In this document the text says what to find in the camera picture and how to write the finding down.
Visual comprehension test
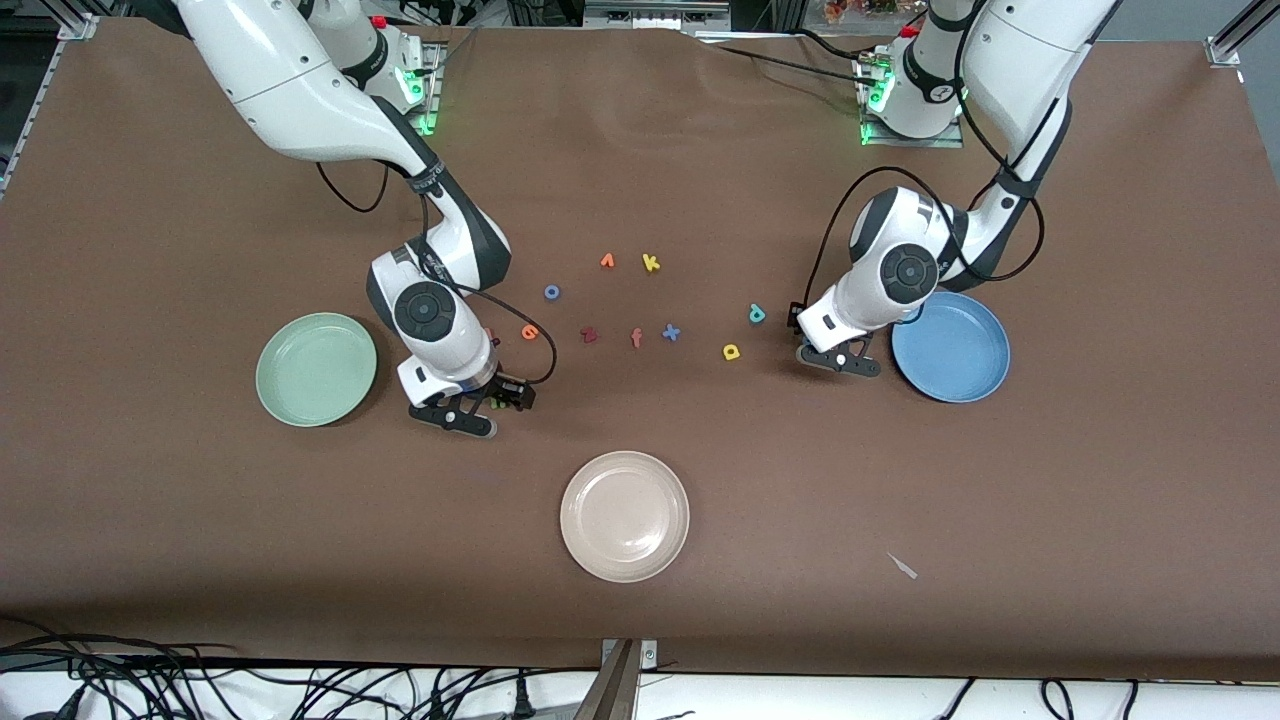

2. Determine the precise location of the blue plate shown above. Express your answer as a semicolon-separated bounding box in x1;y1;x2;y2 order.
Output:
891;291;1012;404

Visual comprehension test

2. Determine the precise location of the black cable to arm base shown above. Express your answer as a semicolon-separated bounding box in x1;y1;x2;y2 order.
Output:
690;28;891;96

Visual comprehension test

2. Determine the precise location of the brown table cover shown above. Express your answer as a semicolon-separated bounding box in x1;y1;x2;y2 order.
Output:
0;18;1280;681

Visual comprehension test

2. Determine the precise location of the green plate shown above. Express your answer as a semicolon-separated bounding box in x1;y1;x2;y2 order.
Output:
255;312;379;429

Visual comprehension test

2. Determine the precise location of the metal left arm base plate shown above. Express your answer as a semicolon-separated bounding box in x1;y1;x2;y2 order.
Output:
858;50;967;150

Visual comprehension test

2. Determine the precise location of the beige plate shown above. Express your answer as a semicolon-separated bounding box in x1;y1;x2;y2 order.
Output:
559;450;691;584

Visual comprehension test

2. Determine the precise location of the aluminium post with bracket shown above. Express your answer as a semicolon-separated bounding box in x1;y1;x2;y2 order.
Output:
572;638;659;720

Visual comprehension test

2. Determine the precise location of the grey metal equipment box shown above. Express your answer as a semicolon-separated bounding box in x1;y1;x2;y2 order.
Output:
583;0;733;31

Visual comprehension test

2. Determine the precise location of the aluminium frame profile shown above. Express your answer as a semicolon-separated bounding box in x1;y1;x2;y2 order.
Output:
1205;0;1280;69
0;0;101;191

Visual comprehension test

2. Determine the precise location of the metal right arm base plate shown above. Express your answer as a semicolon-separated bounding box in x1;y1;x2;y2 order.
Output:
395;40;443;136

